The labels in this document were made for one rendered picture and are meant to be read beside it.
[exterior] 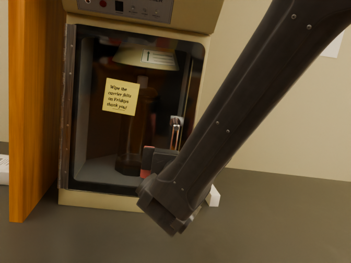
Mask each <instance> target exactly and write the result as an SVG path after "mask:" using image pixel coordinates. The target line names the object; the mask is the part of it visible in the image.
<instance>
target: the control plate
mask: <svg viewBox="0 0 351 263"><path fill-rule="evenodd" d="M100 1H105V2H106V3H107V5H106V7H102V6H100V4H99V3H100ZM115 1H122V2H123V12H122V11H116V10H115ZM173 3H174V0H90V3H86V1H85V0H77V6H78V9H79V10H86V11H92V12H96V13H103V14H109V15H116V16H122V17H129V18H135V19H141V20H148V21H154V22H160V23H167V24H170V22H171V16H172V10H173ZM131 6H135V9H134V10H132V9H131ZM143 8H147V11H146V12H144V11H143ZM156 9H157V10H159V13H157V14H156V13H155V10H156Z"/></svg>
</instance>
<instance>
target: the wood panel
mask: <svg viewBox="0 0 351 263"><path fill-rule="evenodd" d="M66 15H67V12H66V11H65V10H64V9H63V5H62V1H61V0H8V101H9V221H10V222H19V223H23V222H24V221H25V219H26V218H27V216H28V215H29V214H30V212H31V211H32V210H33V208H34V207H35V206H36V204H37V203H38V202H39V201H40V199H41V198H42V197H43V195H44V194H45V193H46V191H47V190H48V189H49V187H50V186H51V185H52V184H53V182H54V181H55V180H56V178H57V175H58V162H59V138H60V114H61V91H62V67H63V49H64V48H63V43H64V24H65V23H66Z"/></svg>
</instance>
